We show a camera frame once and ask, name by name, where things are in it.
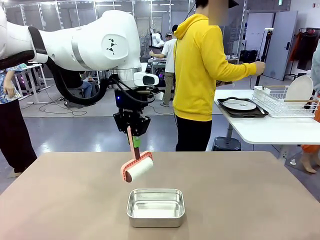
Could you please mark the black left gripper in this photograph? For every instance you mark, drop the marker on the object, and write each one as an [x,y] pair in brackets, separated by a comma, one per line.
[135,122]

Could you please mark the pink lint roller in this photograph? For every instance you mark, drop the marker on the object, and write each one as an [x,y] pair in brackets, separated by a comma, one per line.
[140,168]

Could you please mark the white round plate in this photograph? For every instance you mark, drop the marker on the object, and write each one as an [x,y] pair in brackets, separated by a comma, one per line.
[300,90]
[240,107]

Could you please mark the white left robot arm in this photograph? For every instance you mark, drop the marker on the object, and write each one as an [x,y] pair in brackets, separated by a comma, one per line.
[87,42]

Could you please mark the patterned shirt person's hand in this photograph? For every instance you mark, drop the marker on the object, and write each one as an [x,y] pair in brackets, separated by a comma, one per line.
[9,89]

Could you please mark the person's right hand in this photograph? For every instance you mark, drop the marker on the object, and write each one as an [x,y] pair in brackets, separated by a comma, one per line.
[260,68]

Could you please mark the seated person in black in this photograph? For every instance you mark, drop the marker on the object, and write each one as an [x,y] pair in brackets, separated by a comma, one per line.
[87,87]

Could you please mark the metal rectangular container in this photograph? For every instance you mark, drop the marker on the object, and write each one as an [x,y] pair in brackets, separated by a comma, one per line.
[155,221]

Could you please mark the black round stool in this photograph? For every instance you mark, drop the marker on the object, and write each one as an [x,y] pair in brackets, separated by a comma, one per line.
[227,143]

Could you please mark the person in white t-shirt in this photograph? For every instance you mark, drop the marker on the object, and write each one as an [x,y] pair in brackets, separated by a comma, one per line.
[170,50]

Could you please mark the person in yellow hoodie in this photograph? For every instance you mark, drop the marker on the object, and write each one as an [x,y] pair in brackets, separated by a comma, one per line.
[197,62]

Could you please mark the silver fork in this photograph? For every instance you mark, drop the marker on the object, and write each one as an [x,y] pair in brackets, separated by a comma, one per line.
[241,104]

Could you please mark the person in patterned shirt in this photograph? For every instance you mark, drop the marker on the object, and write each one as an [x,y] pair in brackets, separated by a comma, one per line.
[12,125]

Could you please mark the white side table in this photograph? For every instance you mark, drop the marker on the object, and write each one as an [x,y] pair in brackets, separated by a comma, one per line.
[275,130]

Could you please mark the black luggage bags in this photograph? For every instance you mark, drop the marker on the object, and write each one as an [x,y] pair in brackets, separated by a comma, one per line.
[248,58]

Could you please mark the black tripod stand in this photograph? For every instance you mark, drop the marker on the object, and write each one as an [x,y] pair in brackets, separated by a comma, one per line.
[265,50]

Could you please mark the grey door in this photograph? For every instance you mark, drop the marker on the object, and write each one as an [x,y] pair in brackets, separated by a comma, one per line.
[280,45]

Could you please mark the clothes rack with garments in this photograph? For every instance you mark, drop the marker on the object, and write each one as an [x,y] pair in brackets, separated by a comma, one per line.
[307,50]

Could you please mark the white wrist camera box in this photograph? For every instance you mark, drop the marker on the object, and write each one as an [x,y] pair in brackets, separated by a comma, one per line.
[146,79]

